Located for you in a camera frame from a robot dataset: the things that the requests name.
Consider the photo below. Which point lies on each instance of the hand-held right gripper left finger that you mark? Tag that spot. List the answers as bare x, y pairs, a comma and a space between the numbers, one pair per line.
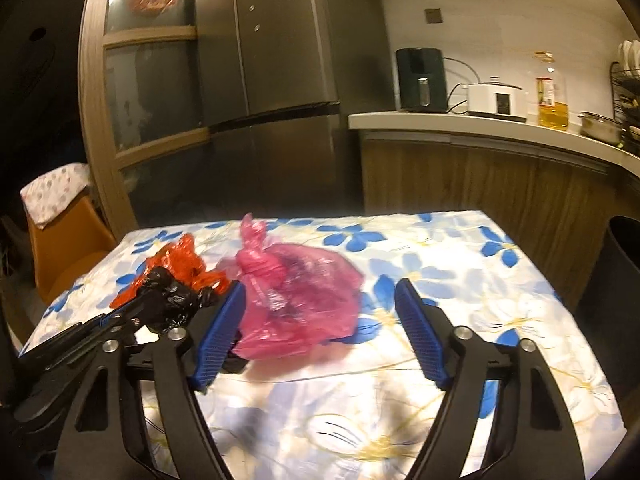
220, 335

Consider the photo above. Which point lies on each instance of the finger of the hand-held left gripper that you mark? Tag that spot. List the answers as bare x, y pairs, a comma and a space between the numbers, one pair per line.
125, 330
90, 325

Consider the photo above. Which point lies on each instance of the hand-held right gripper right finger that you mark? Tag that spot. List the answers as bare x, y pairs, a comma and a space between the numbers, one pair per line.
420, 335

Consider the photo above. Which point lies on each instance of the black plastic bag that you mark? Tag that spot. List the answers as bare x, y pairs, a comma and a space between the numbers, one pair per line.
170, 295

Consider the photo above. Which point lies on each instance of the red plastic bag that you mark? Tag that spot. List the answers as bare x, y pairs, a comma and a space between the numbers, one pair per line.
175, 260

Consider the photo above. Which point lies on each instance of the pink plastic bag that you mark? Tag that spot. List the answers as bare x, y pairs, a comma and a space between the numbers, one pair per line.
300, 290

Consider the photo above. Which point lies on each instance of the black round trash bin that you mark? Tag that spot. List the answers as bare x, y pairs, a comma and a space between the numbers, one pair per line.
615, 285

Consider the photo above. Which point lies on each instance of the orange chair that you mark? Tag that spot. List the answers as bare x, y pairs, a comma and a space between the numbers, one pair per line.
65, 255

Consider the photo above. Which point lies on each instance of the blue floral tablecloth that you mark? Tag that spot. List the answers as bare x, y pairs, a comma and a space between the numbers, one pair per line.
425, 240

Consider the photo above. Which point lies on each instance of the dotted white cloth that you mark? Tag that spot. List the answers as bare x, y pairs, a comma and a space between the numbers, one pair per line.
52, 190

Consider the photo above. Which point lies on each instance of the wooden glass door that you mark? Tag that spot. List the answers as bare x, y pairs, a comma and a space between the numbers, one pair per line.
95, 110

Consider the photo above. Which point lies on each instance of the white rice cooker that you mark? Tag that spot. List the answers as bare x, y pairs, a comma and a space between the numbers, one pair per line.
497, 102

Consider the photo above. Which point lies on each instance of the grey refrigerator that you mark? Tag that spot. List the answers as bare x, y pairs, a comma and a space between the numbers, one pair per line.
280, 85

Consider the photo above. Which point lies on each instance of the cooking oil bottle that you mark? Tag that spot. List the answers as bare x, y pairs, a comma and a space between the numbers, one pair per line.
552, 112

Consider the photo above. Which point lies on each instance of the black air fryer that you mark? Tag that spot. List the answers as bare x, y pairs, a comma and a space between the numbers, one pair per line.
422, 75

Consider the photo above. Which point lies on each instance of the steel bowl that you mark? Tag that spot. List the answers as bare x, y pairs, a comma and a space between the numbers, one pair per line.
600, 130

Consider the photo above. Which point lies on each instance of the black dish rack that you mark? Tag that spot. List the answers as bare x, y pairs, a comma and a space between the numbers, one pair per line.
630, 105

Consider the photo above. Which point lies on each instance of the row of white plates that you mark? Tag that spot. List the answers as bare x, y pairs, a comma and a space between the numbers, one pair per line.
631, 55

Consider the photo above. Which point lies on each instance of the dark wall socket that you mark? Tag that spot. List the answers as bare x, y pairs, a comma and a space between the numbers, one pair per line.
434, 16

